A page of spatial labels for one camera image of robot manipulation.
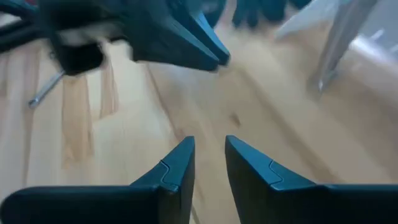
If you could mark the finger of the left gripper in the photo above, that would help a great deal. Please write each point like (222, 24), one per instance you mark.
(202, 28)
(168, 43)

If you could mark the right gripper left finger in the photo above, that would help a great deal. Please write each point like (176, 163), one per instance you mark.
(109, 205)

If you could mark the black work glove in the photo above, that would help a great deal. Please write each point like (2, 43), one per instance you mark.
(248, 12)

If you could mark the large silver combination wrench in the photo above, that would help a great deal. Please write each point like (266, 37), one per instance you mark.
(339, 46)

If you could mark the medium silver combination wrench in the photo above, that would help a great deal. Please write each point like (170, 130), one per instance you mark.
(43, 91)

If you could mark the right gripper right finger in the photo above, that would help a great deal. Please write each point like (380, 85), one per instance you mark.
(295, 205)

